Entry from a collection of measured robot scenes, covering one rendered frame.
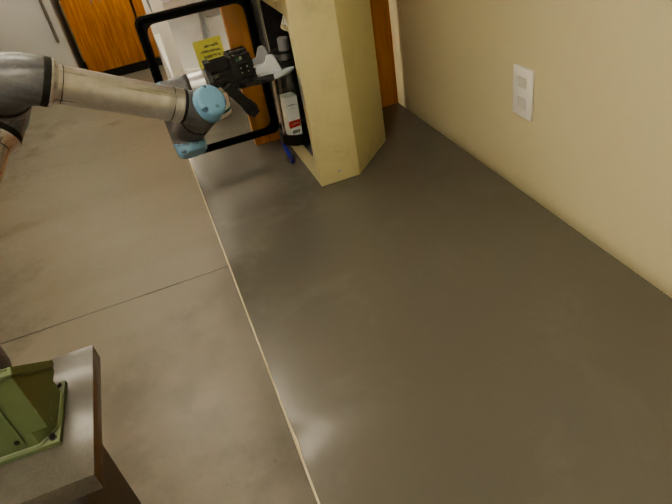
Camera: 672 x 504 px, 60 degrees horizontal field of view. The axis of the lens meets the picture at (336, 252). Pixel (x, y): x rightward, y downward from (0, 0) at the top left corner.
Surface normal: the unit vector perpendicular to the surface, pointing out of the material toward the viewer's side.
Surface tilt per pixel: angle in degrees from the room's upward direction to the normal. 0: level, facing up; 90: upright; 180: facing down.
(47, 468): 0
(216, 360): 0
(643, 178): 90
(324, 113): 90
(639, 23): 90
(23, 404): 90
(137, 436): 0
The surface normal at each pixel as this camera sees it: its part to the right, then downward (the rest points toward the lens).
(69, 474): -0.15, -0.80
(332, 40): 0.34, 0.51
